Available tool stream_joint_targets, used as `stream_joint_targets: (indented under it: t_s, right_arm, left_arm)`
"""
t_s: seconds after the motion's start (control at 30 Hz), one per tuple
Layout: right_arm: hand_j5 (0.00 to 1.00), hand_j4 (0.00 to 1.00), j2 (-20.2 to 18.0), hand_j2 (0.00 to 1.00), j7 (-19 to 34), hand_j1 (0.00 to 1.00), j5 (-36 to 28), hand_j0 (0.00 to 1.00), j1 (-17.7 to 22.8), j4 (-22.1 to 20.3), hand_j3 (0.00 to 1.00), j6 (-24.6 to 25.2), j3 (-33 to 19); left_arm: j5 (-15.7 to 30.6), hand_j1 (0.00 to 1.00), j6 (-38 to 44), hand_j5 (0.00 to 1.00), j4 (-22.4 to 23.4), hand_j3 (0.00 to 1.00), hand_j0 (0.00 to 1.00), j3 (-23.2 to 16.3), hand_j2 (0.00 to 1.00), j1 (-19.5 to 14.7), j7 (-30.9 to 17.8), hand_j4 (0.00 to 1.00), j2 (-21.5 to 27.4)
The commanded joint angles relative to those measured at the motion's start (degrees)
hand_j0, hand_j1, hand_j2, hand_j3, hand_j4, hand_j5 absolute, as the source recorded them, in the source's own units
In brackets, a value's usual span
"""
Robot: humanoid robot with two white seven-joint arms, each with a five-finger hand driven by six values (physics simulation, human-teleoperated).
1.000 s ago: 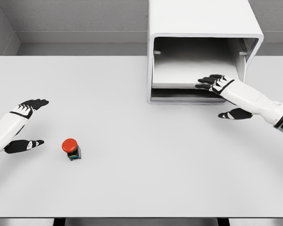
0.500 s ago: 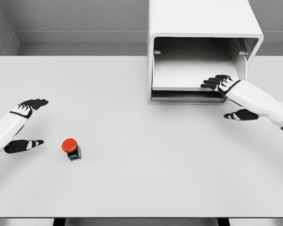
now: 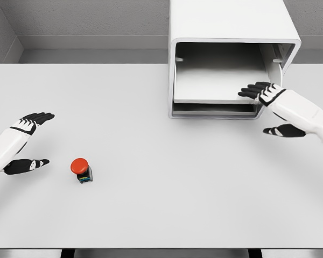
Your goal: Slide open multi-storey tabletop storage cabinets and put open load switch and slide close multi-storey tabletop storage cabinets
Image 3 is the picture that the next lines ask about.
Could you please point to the white sliding cabinet drawer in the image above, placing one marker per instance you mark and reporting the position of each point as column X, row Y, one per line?
column 210, row 83

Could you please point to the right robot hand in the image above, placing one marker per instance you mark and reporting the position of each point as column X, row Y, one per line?
column 290, row 107

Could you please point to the red button load switch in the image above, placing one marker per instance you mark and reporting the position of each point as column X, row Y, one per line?
column 79, row 165

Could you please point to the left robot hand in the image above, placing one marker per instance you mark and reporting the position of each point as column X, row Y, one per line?
column 12, row 145

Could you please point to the white tabletop storage cabinet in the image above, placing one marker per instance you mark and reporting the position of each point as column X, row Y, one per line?
column 231, row 21

